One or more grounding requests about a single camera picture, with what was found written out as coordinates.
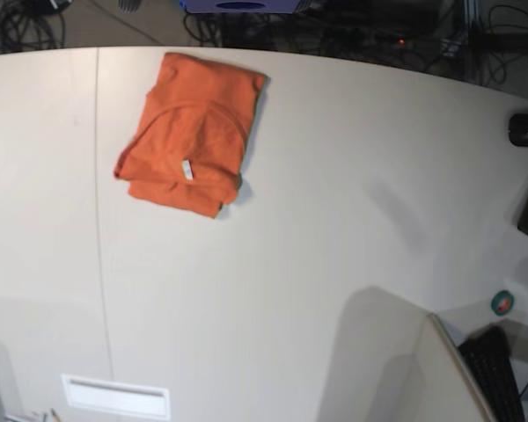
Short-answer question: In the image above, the orange t-shirt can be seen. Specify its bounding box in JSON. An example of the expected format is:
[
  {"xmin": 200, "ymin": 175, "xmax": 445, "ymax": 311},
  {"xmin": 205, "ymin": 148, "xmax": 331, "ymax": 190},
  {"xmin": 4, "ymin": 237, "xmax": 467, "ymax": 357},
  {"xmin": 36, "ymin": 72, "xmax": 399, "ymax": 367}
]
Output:
[{"xmin": 114, "ymin": 53, "xmax": 268, "ymax": 218}]

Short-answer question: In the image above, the blue box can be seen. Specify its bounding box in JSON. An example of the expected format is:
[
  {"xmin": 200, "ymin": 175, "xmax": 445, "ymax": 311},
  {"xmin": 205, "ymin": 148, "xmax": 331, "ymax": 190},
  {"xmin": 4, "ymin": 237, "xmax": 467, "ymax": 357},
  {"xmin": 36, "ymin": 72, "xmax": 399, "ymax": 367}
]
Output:
[{"xmin": 180, "ymin": 0, "xmax": 312, "ymax": 14}]

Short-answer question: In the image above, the green tape roll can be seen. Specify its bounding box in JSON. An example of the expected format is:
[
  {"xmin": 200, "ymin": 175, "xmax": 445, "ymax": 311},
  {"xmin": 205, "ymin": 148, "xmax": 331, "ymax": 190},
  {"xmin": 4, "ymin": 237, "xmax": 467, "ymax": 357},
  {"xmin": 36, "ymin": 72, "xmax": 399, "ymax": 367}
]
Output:
[{"xmin": 490, "ymin": 290, "xmax": 515, "ymax": 317}]

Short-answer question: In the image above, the black keyboard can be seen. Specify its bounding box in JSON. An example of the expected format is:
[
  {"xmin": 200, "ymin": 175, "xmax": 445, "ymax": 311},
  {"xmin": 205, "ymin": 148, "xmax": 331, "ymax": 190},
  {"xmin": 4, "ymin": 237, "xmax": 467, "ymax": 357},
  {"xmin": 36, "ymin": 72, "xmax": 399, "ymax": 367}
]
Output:
[{"xmin": 458, "ymin": 325, "xmax": 525, "ymax": 421}]

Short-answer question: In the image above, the black computer mouse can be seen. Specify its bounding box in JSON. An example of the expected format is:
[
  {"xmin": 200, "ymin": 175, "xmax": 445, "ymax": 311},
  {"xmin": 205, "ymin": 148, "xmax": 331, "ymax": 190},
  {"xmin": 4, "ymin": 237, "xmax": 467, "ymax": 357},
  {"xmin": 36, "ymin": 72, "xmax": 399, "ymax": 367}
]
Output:
[{"xmin": 508, "ymin": 113, "xmax": 528, "ymax": 148}]

